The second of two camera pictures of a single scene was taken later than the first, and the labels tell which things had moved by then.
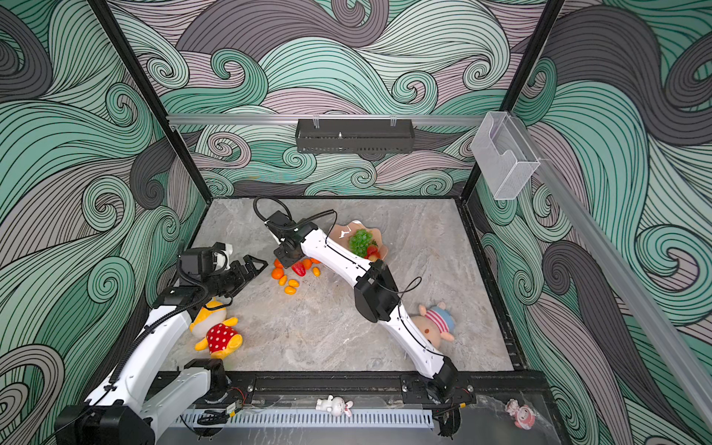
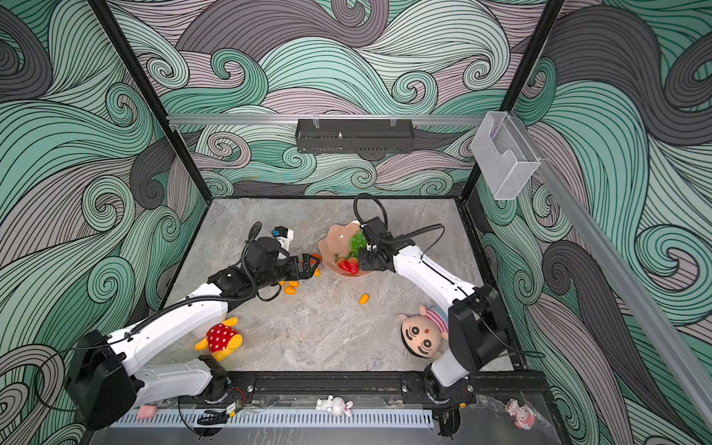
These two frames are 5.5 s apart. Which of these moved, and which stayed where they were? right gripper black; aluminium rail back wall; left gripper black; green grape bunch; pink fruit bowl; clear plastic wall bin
Moved: right gripper black; left gripper black
Stayed: clear plastic wall bin; pink fruit bowl; green grape bunch; aluminium rail back wall
